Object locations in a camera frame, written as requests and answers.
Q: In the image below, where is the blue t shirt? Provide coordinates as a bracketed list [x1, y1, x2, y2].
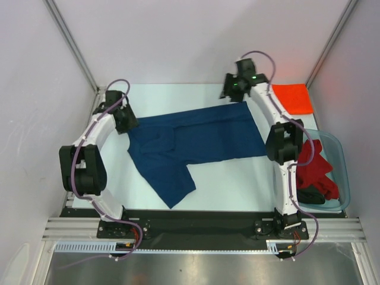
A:
[128, 102, 267, 208]

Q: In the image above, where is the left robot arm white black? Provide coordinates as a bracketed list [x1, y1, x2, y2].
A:
[59, 90, 142, 240]

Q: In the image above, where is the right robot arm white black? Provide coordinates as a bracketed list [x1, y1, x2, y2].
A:
[220, 58, 304, 238]

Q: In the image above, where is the folded orange t shirt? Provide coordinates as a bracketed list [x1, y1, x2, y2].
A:
[272, 84, 314, 115]

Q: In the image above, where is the clear blue plastic bin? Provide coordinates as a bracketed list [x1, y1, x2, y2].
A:
[299, 129, 351, 212]

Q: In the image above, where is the red t shirt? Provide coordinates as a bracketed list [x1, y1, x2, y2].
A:
[296, 140, 339, 200]

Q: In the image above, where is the black t shirt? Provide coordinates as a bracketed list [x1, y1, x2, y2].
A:
[297, 188, 325, 205]

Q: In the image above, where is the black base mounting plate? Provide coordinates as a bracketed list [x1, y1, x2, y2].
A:
[59, 207, 348, 252]

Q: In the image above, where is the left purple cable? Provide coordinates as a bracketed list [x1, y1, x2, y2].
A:
[56, 78, 145, 270]

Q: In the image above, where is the purple cable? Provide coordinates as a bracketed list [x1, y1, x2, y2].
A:
[56, 78, 145, 270]
[239, 50, 321, 262]

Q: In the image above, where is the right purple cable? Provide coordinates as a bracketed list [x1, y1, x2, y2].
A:
[239, 50, 321, 262]

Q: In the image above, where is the left aluminium corner post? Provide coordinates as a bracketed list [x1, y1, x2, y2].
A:
[43, 0, 99, 93]

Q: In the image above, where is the aluminium corner post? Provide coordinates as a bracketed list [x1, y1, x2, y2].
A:
[305, 0, 360, 88]
[43, 0, 99, 93]

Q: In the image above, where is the right aluminium corner post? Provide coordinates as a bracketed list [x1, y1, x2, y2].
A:
[305, 0, 360, 88]

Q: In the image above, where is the white slotted cable duct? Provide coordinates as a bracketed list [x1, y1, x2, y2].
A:
[54, 241, 295, 255]

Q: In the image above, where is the aluminium rail front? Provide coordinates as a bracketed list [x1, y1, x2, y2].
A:
[42, 217, 366, 243]

